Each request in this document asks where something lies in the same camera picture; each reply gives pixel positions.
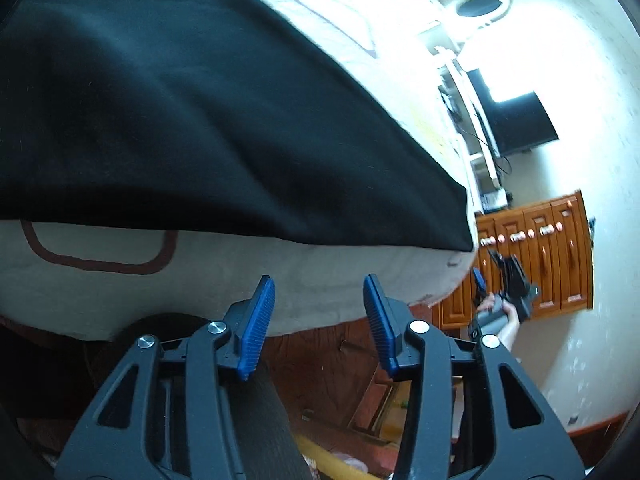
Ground small black box device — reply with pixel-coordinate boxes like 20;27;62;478
480;190;509;212

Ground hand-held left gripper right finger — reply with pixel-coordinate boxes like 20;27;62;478
363;273;586;480

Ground black pants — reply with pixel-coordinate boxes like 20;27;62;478
0;0;479;254

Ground person's right hand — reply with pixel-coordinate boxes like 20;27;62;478
476;293;522;352

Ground white oval mirror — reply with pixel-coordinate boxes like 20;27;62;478
442;0;512;29

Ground white printed bed sheet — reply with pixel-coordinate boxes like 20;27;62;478
0;0;482;342

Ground white shelf unit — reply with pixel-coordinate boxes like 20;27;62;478
417;19;507;212

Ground black flat television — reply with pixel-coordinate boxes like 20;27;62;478
465;67;560;157

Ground wooden cabinet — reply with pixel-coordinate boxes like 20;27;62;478
432;190;596;332

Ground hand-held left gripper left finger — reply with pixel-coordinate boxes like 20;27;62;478
54;275;277;480

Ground yellow tube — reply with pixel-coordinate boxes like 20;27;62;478
294;434;372;480

